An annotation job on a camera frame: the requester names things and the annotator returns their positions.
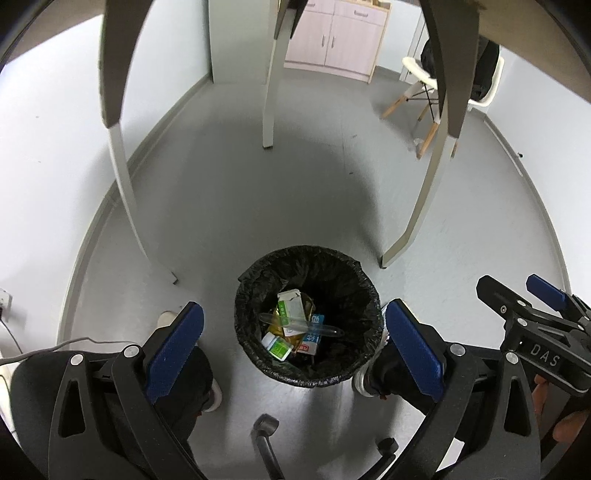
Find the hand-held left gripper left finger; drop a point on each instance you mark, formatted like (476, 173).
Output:
(178, 344)

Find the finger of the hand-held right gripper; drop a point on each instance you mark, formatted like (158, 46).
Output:
(501, 297)
(547, 288)

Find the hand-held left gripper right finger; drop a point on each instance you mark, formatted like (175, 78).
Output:
(413, 350)

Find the black bagged trash bin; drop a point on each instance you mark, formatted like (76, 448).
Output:
(351, 295)

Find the green white carton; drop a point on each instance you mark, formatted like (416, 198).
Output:
(277, 325)

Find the person's right hand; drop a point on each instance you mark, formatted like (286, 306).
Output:
(568, 420)

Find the white left shoe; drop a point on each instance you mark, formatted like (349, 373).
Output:
(168, 318)

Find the white shoe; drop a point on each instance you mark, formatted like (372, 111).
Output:
(168, 318)
(364, 383)

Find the white right shoe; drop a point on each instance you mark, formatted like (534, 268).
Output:
(364, 383)

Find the blue white milk carton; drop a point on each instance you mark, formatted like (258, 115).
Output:
(314, 339)

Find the small white paper scrap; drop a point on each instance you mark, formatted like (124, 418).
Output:
(420, 146)

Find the round wooden table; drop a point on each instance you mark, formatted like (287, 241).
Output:
(120, 161)

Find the white chair with wooden legs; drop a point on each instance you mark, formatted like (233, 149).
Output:
(418, 74)

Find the pink cabinet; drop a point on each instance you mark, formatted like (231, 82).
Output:
(332, 37)

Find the white wall socket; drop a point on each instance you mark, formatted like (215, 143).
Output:
(3, 302)

